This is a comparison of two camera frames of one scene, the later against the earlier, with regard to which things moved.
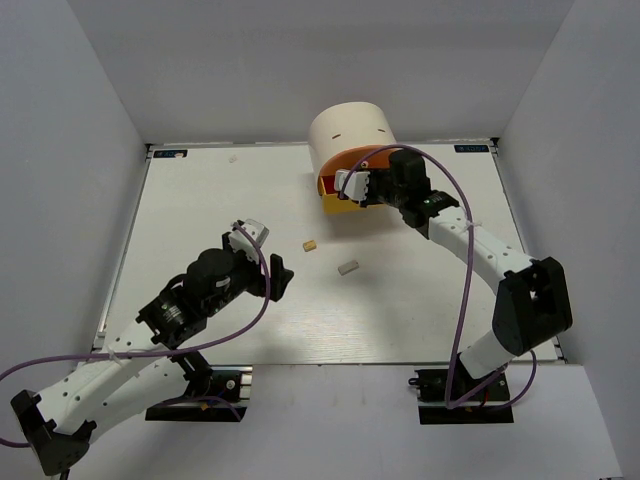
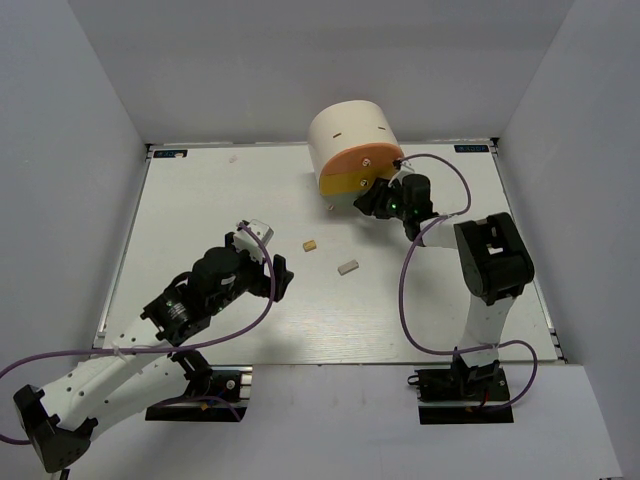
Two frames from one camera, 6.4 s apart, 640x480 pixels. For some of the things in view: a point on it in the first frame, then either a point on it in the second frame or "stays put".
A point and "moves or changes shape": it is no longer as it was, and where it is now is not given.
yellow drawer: x=334 y=205 moves or changes shape
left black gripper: x=279 y=277 stays put
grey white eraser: x=345 y=268 stays put
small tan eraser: x=309 y=245 stays put
